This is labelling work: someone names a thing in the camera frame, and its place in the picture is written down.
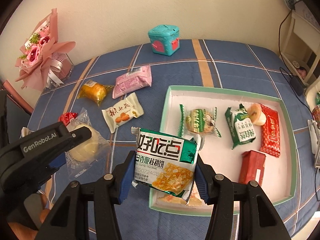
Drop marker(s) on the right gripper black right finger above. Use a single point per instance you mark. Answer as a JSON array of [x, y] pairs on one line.
[[258, 216]]

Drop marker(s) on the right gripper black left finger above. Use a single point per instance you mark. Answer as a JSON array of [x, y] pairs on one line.
[[68, 219]]

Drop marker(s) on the green white snack packet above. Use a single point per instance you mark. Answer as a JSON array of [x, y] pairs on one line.
[[240, 126]]

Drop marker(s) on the green white walnut cookie packet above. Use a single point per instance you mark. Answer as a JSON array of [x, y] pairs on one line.
[[165, 162]]

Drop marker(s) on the dark red snack box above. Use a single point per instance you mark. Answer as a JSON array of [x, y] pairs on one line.
[[252, 168]]

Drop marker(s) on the clear wrapped white pastry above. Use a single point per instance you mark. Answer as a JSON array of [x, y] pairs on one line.
[[81, 158]]

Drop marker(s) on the red flower snack packet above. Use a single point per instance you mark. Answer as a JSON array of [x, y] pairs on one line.
[[66, 118]]

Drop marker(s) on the red patterned snack packet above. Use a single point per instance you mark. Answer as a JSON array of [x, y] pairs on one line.
[[270, 142]]

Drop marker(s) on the white tray with green rim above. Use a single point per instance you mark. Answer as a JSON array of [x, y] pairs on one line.
[[280, 174]]

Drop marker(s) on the orange cake in clear wrapper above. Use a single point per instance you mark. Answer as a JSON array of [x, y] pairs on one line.
[[94, 91]]

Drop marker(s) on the pink flower bouquet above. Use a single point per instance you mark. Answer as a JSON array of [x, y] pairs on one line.
[[44, 62]]

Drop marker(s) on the round cream pastry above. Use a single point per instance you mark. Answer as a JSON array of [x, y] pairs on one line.
[[256, 114]]

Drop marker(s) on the pile of snack bags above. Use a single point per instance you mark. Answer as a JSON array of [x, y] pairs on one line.
[[313, 126]]

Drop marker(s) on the cream snack packet with orange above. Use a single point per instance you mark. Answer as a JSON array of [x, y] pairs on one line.
[[122, 112]]

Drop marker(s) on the blue plaid tablecloth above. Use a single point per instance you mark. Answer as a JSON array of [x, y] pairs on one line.
[[222, 64]]

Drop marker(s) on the green cow biscuit packet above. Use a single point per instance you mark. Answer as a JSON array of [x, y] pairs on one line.
[[200, 121]]

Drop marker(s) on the black power adapter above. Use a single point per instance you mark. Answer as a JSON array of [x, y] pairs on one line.
[[297, 85]]

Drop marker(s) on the pink snack packet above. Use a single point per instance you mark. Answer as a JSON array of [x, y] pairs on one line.
[[132, 81]]

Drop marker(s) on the teal cube box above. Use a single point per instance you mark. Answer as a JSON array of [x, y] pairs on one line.
[[164, 39]]

